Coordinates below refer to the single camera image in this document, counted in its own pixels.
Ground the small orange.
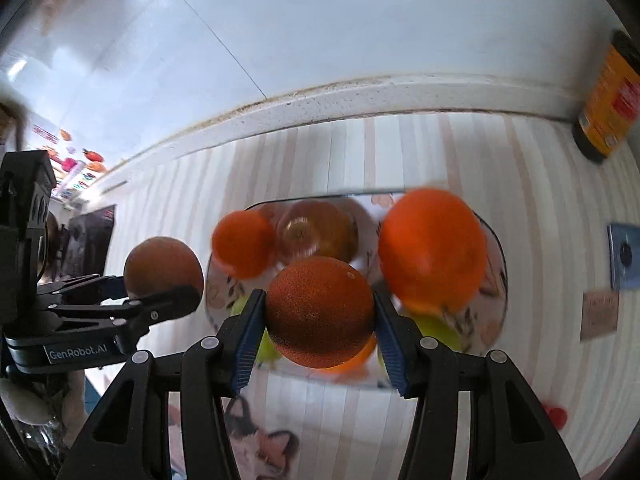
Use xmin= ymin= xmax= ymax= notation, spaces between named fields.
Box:
xmin=320 ymin=332 xmax=378 ymax=373
xmin=211 ymin=210 xmax=277 ymax=280

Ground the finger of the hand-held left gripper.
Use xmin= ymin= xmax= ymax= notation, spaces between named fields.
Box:
xmin=47 ymin=285 xmax=201 ymax=335
xmin=37 ymin=273 xmax=128 ymax=307

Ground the colourful wall sticker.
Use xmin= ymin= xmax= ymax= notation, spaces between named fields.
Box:
xmin=30 ymin=122 xmax=108 ymax=201

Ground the small brown card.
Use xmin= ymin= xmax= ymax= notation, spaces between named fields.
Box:
xmin=580 ymin=290 xmax=621 ymax=343

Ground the striped cat print tablecloth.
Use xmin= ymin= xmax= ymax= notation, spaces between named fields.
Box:
xmin=85 ymin=110 xmax=640 ymax=480

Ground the brown round fruit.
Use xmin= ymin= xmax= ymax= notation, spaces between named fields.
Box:
xmin=275 ymin=200 xmax=360 ymax=263
xmin=123 ymin=236 xmax=205 ymax=311

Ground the cherry tomato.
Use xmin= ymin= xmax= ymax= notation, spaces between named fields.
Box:
xmin=542 ymin=402 xmax=568 ymax=431

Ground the blue kitchen cabinet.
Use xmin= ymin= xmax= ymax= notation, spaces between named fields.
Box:
xmin=85 ymin=377 xmax=107 ymax=411

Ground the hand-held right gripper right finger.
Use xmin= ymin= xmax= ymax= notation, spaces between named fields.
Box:
xmin=372 ymin=291 xmax=583 ymax=480

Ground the dark red orange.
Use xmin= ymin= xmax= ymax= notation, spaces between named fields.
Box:
xmin=265 ymin=256 xmax=376 ymax=370

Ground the black gas stove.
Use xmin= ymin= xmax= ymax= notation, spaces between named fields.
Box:
xmin=60 ymin=204 xmax=118 ymax=281

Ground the large orange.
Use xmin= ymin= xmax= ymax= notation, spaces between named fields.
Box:
xmin=377 ymin=187 xmax=488 ymax=311

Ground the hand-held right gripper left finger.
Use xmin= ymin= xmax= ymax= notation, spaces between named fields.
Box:
xmin=55 ymin=287 xmax=268 ymax=480

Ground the green apple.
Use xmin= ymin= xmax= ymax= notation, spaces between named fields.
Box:
xmin=229 ymin=294 xmax=283 ymax=367
xmin=412 ymin=312 xmax=463 ymax=353

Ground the blue smartphone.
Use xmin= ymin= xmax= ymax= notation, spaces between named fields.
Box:
xmin=607 ymin=222 xmax=640 ymax=291

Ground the floral oval plate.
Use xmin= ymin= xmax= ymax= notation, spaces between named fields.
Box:
xmin=204 ymin=192 xmax=508 ymax=391

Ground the soy sauce bottle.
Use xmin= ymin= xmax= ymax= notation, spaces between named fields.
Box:
xmin=572 ymin=30 xmax=640 ymax=163

